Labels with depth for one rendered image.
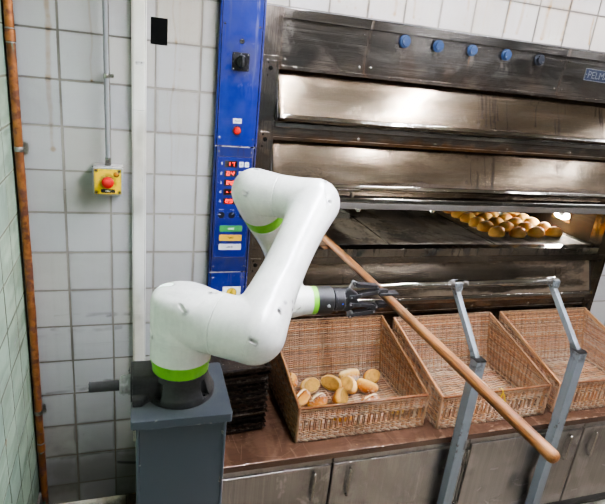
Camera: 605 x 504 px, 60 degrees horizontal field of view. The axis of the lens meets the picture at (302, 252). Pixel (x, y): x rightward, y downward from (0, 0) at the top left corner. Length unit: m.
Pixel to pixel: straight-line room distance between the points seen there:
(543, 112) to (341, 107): 0.99
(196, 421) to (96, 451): 1.45
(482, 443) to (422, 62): 1.58
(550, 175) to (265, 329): 2.00
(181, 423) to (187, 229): 1.08
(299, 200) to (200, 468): 0.64
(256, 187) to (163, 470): 0.68
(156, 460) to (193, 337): 0.30
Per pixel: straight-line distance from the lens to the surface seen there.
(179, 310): 1.07
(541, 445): 1.29
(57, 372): 2.36
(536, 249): 2.86
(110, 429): 2.51
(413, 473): 2.34
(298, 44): 2.10
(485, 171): 2.54
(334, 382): 2.35
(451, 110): 2.38
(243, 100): 2.00
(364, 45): 2.19
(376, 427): 2.20
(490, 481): 2.62
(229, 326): 1.03
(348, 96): 2.16
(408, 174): 2.32
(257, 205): 1.33
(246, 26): 2.00
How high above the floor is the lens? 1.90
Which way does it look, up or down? 19 degrees down
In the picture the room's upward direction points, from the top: 6 degrees clockwise
